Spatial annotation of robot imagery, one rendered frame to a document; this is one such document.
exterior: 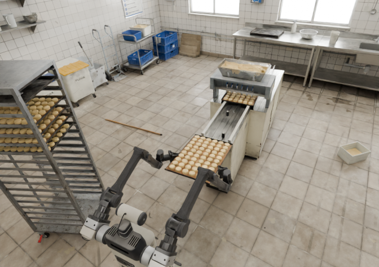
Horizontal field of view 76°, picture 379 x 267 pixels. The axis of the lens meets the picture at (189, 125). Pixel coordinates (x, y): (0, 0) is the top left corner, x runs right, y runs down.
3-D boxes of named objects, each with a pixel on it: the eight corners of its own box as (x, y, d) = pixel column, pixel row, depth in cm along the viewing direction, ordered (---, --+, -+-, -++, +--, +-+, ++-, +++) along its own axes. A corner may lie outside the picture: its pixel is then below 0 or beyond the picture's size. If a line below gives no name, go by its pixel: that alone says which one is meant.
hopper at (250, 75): (224, 68, 315) (225, 58, 307) (268, 74, 293) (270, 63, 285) (216, 77, 294) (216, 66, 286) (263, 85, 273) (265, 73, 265)
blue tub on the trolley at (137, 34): (130, 36, 587) (128, 29, 577) (143, 38, 570) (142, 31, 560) (122, 40, 566) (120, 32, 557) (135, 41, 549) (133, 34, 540)
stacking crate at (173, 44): (167, 44, 706) (166, 37, 694) (178, 47, 688) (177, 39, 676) (153, 51, 667) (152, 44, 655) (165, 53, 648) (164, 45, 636)
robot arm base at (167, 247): (162, 248, 132) (154, 249, 121) (168, 233, 134) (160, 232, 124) (176, 255, 129) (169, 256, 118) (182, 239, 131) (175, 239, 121)
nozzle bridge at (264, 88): (219, 89, 340) (219, 66, 319) (272, 99, 312) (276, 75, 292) (209, 101, 316) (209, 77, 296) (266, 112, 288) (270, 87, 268)
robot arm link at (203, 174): (198, 160, 152) (213, 163, 147) (203, 171, 162) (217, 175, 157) (163, 227, 129) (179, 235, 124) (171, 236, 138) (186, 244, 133)
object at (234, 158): (221, 152, 359) (224, 99, 306) (245, 159, 346) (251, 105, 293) (202, 187, 310) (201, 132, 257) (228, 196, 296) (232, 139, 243)
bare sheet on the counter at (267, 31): (250, 32, 518) (250, 32, 517) (256, 27, 544) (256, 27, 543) (278, 36, 490) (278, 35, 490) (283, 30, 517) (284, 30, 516)
